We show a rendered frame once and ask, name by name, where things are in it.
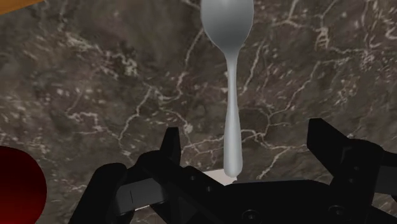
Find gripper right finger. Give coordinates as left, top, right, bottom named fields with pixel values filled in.
left=306, top=118, right=397, bottom=224

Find orange flat object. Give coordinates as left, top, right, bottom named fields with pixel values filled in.
left=0, top=0, right=44, bottom=16

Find silver metal spoon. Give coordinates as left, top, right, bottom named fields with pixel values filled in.
left=200, top=0, right=254, bottom=178

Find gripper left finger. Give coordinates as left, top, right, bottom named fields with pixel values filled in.
left=69, top=126, right=225, bottom=224

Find dark red round object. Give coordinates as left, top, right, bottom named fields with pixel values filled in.
left=0, top=145, right=48, bottom=224

